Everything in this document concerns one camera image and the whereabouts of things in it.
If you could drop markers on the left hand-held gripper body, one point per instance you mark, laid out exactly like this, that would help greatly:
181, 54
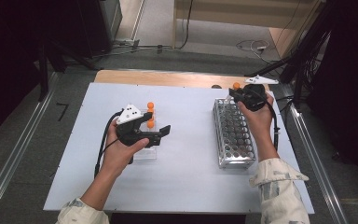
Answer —
129, 130

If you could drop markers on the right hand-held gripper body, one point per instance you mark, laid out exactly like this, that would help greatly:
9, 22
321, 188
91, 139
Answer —
253, 98

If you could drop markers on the orange-capped test tube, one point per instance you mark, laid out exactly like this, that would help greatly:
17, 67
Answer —
236, 85
150, 124
150, 105
151, 110

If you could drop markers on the clear acrylic tube rack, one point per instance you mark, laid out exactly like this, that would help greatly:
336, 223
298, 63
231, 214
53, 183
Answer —
146, 154

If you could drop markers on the metal tube rack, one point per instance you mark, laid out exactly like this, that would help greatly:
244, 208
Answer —
233, 137

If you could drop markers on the person's left hand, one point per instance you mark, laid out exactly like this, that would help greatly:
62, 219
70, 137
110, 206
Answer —
116, 155

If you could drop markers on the person's right hand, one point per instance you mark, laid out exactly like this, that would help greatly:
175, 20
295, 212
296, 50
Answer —
261, 130

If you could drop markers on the black round cap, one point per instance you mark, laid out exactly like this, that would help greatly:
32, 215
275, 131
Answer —
216, 86

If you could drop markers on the wooden table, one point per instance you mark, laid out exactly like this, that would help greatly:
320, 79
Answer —
167, 79

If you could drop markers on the black tripod stand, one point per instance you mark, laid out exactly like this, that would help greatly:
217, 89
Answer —
304, 46

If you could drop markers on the light wooden cabinet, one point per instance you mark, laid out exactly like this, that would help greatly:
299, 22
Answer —
230, 15

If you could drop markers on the black metal stand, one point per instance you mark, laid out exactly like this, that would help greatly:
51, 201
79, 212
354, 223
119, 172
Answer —
43, 74

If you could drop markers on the black curtain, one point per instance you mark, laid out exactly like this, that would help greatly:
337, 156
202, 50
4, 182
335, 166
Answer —
354, 77
12, 46

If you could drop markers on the dark cabinet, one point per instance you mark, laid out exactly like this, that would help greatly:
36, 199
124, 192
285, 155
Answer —
99, 25

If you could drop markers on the aluminium floor rail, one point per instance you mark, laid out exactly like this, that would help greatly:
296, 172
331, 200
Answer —
317, 168
138, 18
12, 158

